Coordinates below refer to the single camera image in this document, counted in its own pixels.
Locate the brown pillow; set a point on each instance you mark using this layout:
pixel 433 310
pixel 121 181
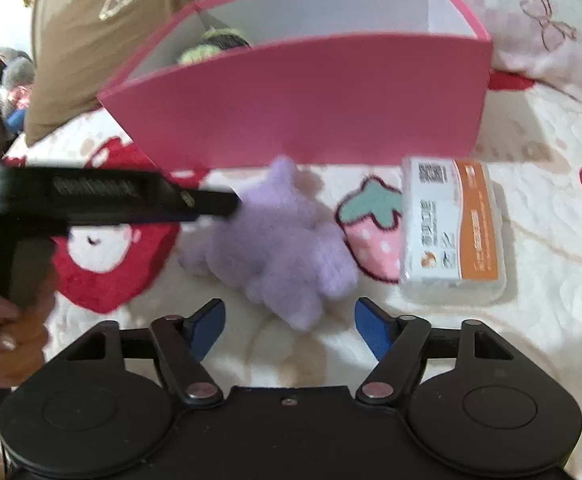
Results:
pixel 78 45

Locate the clear box orange label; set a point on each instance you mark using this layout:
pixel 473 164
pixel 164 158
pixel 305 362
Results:
pixel 452 251

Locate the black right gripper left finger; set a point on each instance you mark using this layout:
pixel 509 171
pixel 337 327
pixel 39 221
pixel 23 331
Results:
pixel 181 345

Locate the purple plush toy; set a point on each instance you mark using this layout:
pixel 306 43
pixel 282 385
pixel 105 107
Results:
pixel 278 249

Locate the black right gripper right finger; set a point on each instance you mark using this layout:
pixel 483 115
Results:
pixel 398 344

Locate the person left hand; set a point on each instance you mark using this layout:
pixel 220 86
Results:
pixel 23 334

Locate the pink paper box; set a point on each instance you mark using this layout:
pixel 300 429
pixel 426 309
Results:
pixel 319 97

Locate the green yarn ball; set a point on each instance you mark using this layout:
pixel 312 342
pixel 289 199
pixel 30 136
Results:
pixel 214 42

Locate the grey stuffed toy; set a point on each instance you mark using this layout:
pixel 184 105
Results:
pixel 17 74

